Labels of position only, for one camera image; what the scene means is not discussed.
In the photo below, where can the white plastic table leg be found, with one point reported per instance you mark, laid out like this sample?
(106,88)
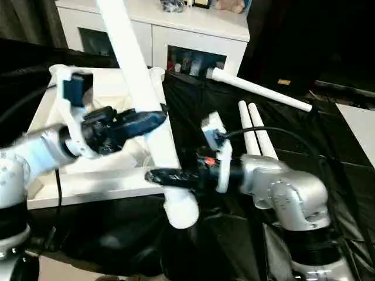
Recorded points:
(137,64)
(247,129)
(263,132)
(258,89)

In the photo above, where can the white sideboard with glass doors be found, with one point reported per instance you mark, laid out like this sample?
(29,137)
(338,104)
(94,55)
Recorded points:
(158,26)

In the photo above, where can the grey curtain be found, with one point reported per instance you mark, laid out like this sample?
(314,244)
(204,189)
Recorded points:
(23,20)

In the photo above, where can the white plastic table top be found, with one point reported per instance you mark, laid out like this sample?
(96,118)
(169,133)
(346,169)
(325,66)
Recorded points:
(111,175)

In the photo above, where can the shiny silver ornament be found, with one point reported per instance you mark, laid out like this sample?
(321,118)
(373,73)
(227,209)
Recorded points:
(173,6)

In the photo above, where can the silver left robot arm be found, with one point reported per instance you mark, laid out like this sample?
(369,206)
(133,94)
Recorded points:
(29,158)

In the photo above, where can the black cabinet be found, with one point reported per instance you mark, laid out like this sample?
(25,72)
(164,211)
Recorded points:
(304,35)

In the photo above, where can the black mat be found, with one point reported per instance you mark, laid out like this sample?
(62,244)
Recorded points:
(193,111)

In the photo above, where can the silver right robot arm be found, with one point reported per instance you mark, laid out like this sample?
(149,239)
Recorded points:
(287,193)

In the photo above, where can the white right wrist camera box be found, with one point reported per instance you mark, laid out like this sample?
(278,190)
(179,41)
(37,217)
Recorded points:
(214,129)

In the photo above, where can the small yellow label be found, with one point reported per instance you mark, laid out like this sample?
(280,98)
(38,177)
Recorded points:
(284,82)

